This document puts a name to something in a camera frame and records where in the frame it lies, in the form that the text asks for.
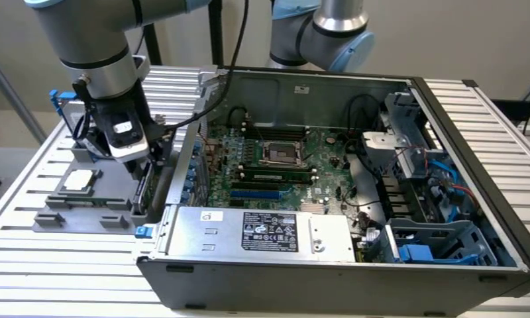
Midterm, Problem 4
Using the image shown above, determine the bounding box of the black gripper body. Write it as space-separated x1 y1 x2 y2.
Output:
83 81 177 166

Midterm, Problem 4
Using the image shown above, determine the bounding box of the black graphics card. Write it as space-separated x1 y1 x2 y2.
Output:
130 158 155 213

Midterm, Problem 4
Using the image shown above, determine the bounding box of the black stand pole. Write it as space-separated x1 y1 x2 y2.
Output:
142 25 163 66
206 0 226 66

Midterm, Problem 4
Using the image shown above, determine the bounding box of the silver CPU chip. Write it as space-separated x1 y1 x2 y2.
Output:
63 170 94 192

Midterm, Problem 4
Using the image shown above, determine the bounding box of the green RAM stick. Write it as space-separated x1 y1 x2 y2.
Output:
47 196 130 205

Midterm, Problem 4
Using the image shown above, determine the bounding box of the grey metal tube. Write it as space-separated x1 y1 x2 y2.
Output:
0 42 45 145

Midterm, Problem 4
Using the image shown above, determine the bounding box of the grey parts rack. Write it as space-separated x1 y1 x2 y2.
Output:
31 145 171 233

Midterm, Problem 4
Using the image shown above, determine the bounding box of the CPU socket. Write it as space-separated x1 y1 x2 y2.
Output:
257 140 310 167

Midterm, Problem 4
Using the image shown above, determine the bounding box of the black expansion slot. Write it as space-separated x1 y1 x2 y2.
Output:
231 180 285 190

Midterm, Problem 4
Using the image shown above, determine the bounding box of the blue expansion slot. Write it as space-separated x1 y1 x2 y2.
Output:
229 189 282 200

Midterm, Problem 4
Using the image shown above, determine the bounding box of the installed RAM stick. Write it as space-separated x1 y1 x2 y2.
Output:
234 170 315 184

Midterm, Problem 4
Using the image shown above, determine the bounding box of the silver power supply unit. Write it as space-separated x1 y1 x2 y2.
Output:
157 206 355 263

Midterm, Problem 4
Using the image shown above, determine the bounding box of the green motherboard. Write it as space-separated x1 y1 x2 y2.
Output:
201 125 363 213

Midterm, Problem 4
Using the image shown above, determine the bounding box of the metal drive cage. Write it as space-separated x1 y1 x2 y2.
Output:
361 91 447 182

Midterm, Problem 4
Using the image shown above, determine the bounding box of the black open PC case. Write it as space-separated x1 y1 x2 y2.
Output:
134 65 530 316

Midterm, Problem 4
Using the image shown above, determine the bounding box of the grey disk bay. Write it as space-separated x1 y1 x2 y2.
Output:
379 217 501 266

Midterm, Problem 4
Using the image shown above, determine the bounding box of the black box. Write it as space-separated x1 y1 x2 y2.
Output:
489 98 530 124

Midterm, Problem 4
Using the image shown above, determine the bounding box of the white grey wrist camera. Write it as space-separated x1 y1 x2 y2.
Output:
103 112 150 163

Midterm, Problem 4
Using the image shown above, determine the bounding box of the short black wrist cable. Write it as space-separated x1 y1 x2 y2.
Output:
71 75 95 142

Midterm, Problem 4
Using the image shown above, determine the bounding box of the blue handled bracket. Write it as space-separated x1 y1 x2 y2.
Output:
47 89 78 142

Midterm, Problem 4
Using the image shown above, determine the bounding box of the long black robot cable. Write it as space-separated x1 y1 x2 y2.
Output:
165 0 250 131

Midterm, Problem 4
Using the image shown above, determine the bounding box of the black looped power cable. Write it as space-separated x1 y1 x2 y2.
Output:
346 93 381 133

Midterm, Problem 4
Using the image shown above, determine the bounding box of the blue wire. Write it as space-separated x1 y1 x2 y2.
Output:
426 158 474 226

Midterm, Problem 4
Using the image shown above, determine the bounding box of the red wire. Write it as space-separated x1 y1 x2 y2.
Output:
450 185 477 208

